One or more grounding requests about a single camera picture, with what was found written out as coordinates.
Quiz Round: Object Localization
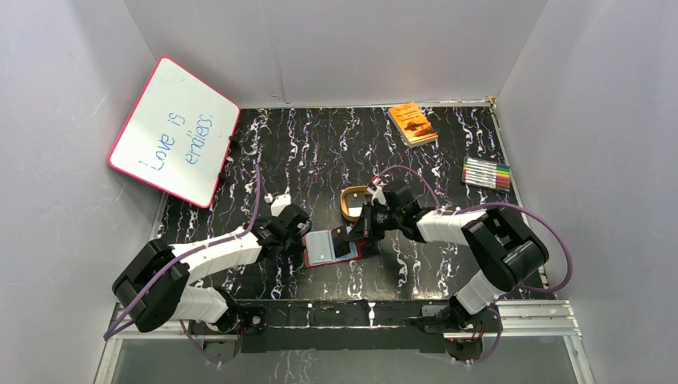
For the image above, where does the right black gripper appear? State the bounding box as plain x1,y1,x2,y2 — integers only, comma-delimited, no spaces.
345,201,402,242

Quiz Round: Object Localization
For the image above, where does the red card holder wallet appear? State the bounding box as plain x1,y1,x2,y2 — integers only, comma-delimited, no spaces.
302,230,368,268

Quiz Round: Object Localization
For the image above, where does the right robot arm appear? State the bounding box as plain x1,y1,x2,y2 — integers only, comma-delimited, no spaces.
346,182,549,331

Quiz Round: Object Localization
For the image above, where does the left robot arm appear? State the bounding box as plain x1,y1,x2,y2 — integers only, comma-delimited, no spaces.
112,194,312,333

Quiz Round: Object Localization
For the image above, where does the gold oval tray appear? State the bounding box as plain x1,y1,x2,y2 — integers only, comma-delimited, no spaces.
340,185,371,222

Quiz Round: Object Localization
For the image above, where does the orange book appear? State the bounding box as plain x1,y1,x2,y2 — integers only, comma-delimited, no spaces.
387,102,438,148

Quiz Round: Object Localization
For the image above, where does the pack of coloured markers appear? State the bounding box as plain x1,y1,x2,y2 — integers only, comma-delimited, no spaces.
461,157,512,193

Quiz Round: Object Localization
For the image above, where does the pink framed whiteboard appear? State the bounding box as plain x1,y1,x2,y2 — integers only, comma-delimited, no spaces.
108,57,241,208

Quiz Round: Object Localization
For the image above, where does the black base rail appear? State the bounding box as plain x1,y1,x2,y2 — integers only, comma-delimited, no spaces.
188,299,501,355

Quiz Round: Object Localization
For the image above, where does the aluminium frame rail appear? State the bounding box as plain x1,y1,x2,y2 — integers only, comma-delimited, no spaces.
497,299,581,337

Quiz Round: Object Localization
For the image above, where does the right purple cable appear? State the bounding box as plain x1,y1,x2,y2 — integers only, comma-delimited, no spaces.
370,165,574,364

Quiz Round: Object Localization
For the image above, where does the purple cable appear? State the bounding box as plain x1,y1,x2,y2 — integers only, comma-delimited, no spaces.
370,165,574,364
103,164,266,366

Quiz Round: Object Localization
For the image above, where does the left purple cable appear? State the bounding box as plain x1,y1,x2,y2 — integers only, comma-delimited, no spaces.
103,164,266,366

